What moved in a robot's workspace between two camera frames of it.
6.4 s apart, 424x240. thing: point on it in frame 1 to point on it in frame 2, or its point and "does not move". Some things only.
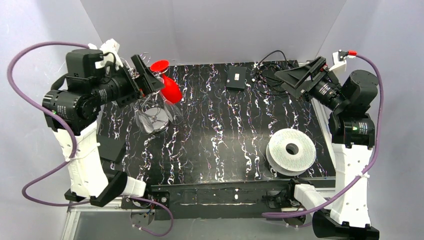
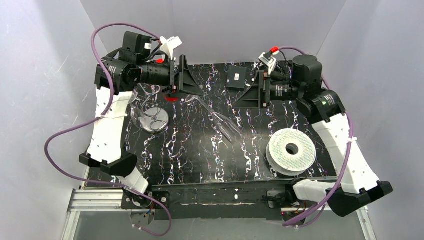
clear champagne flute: (174, 111) to (230, 129)
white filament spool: (290, 152) does not move
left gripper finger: (148, 82) to (187, 83)
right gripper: (315, 81) to (265, 89)
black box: (236, 78) does not move
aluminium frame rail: (74, 211) does not move
